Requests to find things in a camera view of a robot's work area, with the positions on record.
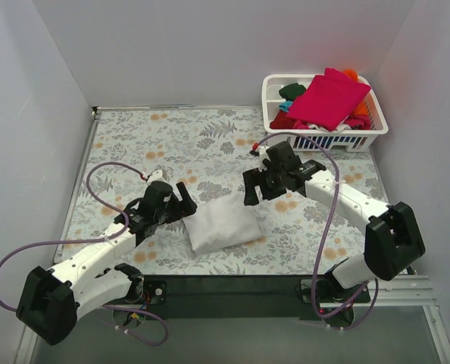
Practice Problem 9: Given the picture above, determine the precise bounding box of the white t shirt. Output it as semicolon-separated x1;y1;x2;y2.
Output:
183;193;261;254

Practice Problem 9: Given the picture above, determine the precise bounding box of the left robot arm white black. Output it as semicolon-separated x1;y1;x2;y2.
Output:
16;180;197;345

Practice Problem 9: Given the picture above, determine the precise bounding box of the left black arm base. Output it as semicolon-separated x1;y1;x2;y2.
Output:
125;278;167;306

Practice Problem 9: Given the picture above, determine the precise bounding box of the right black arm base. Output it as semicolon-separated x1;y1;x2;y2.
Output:
294;278;370;327

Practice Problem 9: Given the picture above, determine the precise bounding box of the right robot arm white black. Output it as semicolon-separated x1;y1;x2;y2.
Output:
242;142;426;302

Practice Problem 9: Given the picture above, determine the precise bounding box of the floral patterned table mat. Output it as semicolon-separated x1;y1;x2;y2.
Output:
55;108;364;275

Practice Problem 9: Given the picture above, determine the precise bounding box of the dark red t shirt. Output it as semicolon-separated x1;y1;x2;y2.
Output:
269;110;295;130

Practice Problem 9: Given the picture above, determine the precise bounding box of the teal t shirt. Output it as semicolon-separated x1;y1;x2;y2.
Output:
279;100;293;113

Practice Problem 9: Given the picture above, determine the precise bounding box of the dark green t shirt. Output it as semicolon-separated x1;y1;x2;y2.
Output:
279;83;307;102

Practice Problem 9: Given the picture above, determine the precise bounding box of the magenta folded t shirt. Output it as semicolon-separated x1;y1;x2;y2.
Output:
287;67;371;132

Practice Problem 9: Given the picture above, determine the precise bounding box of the white plastic basket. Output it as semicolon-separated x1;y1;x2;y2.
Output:
261;74;389;152

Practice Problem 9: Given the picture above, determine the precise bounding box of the orange t shirt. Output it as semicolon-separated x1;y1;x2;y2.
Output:
341;68;370;118

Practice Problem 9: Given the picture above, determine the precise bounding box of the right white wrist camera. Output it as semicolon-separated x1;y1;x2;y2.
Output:
250;143;270;171

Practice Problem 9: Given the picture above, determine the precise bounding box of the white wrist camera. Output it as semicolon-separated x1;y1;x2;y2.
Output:
250;143;270;171
141;169;167;184

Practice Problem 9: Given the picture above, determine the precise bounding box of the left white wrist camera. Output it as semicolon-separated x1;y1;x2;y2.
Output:
141;169;167;184

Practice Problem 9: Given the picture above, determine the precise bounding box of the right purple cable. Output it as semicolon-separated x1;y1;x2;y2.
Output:
251;132;380;329

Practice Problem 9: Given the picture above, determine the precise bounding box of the purple cable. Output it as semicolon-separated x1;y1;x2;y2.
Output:
0;162;170;347
251;132;380;329

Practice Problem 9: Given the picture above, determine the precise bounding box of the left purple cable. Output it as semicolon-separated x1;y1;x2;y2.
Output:
0;162;170;347

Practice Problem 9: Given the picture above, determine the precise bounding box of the aluminium frame rail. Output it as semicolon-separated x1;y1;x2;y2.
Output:
27;276;438;310

